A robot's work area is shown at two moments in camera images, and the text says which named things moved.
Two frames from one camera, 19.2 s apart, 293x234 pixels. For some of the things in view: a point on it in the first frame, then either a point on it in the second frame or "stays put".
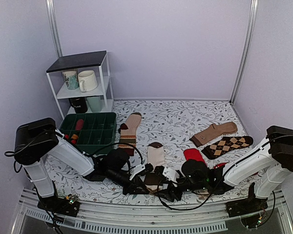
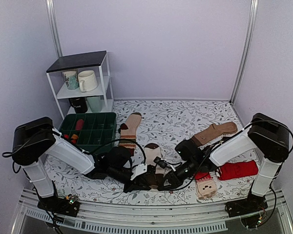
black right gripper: (170, 193) to (175, 181)
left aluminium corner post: (51, 10) stays put
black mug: (79, 105) stays put
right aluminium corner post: (253, 13) stays put
